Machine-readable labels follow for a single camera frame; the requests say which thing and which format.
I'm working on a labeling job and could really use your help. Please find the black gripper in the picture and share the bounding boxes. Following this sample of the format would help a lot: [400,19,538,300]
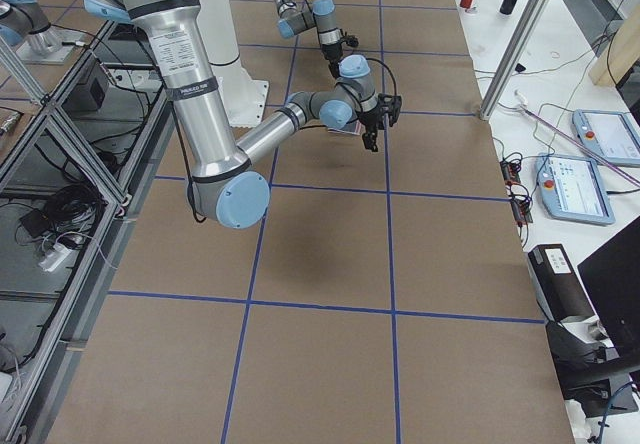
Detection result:
[359,106,387,153]
[320,42,343,78]

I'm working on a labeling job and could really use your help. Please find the pink towel with grey hem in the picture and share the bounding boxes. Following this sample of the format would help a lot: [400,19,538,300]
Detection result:
[327,121,362,136]

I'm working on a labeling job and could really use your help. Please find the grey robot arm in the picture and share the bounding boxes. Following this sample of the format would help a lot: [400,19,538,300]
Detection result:
[274,0,347,78]
[84,0,401,229]

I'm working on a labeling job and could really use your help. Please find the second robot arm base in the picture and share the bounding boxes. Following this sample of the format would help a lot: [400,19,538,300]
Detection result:
[1,0,85,65]

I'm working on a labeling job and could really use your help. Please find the white reach grabber tool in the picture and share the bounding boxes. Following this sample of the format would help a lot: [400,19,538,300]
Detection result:
[514,90,639,188]

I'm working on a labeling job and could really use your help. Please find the near blue teach pendant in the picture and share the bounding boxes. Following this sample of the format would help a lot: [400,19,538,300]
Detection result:
[536,154,615,226]

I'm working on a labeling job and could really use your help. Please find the blue teach pendant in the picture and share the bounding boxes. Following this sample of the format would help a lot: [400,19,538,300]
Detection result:
[572,109,639,167]
[536,154,615,226]

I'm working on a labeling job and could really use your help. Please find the far blue teach pendant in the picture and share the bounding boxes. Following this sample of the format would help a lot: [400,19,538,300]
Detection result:
[572,109,639,167]

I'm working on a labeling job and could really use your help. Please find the black power adapter box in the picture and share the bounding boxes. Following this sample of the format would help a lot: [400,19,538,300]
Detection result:
[527,243,595,324]

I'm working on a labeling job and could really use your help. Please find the black monitor with stand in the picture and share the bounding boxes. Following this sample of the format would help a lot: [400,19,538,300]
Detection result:
[546,220,639,417]

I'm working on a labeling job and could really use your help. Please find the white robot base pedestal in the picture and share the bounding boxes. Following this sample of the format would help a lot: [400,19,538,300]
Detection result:
[197,0,269,128]

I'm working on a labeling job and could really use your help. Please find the aluminium frame post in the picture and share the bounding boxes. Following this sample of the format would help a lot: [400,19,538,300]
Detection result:
[478,0,549,121]

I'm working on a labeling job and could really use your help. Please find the tangled black floor cables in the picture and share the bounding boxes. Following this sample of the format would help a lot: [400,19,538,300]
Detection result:
[14,148,121,275]

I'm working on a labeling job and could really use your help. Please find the aluminium side frame rail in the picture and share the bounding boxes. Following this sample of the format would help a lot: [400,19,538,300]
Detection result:
[1,24,171,443]

